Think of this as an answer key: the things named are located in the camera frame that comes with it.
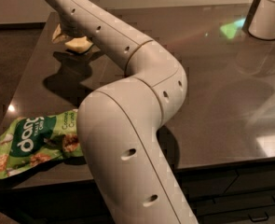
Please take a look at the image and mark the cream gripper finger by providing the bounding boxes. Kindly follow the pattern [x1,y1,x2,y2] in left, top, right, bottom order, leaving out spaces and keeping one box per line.
[52,24,69,44]

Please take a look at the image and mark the yellow sponge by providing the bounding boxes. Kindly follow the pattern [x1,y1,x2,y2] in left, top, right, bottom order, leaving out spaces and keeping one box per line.
[65,36,93,53]

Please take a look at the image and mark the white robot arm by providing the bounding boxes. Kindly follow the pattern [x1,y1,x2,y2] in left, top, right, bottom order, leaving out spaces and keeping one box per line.
[46,0,199,224]

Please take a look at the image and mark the green snack chip bag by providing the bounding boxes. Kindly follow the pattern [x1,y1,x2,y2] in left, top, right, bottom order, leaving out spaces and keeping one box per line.
[0,109,83,179]

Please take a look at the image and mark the white paper cup with lid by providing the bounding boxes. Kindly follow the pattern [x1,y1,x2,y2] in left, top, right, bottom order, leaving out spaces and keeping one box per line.
[248,0,275,40]

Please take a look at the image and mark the dark drawer cabinet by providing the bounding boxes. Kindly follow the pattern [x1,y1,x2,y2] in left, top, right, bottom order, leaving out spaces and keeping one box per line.
[0,160,275,224]

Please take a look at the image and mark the black drawer handle right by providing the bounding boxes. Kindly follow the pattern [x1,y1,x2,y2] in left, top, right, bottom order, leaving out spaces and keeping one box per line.
[248,212,269,223]

